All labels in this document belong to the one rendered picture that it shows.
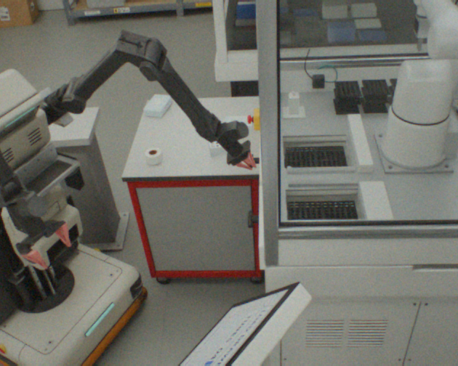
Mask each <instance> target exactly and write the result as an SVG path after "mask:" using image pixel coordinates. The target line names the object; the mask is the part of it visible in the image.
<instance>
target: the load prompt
mask: <svg viewBox="0 0 458 366"><path fill-rule="evenodd" d="M272 306H273V305H271V306H266V307H264V308H261V310H259V311H258V313H257V314H256V315H255V316H254V319H253V320H252V321H251V322H250V323H249V324H248V325H247V326H246V327H245V328H244V329H243V330H242V331H241V332H240V334H239V335H238V336H237V337H236V339H235V340H234V341H233V342H232V343H231V345H229V347H228V348H227V349H226V350H225V351H224V352H223V355H222V356H221V357H219V358H218V360H217V361H216V362H215V363H214V364H213V365H212V366H223V365H224V364H225V362H226V361H227V360H228V359H229V357H230V356H231V355H232V354H233V352H234V351H235V350H236V349H237V347H238V346H239V345H240V344H241V342H242V341H243V340H244V339H245V337H247V336H248V335H249V334H250V333H251V332H252V330H253V329H254V328H255V327H256V326H257V324H258V323H259V322H260V320H261V319H262V318H263V317H264V315H265V314H266V313H267V312H268V310H269V309H270V308H271V307H272Z"/></svg>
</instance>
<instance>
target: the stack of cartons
mask: <svg viewBox="0 0 458 366"><path fill-rule="evenodd" d="M38 16H39V10H38V4H37V0H0V28H3V27H12V26H21V25H32V24H33V23H34V22H35V21H36V19H37V17H38Z"/></svg>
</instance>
